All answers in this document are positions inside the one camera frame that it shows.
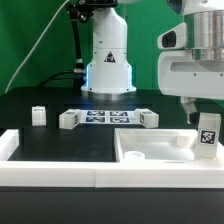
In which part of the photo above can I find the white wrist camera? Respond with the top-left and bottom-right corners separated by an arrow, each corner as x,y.
157,22 -> 187,50

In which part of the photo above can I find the black cable bundle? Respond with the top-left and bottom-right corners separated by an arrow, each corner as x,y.
37,2 -> 88,89

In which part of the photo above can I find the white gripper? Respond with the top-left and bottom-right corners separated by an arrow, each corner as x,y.
158,50 -> 224,125

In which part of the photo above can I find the white cable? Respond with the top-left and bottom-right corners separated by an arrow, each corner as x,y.
3,0 -> 72,95

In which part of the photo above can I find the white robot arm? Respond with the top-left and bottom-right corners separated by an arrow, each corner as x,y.
72,0 -> 224,124

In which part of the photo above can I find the blue marker sheet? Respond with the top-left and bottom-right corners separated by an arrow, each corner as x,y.
81,110 -> 139,125

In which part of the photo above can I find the white U-shaped fence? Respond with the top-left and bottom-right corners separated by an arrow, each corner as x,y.
0,129 -> 224,188

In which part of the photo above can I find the white square tabletop part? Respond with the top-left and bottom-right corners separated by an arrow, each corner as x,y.
114,128 -> 224,167

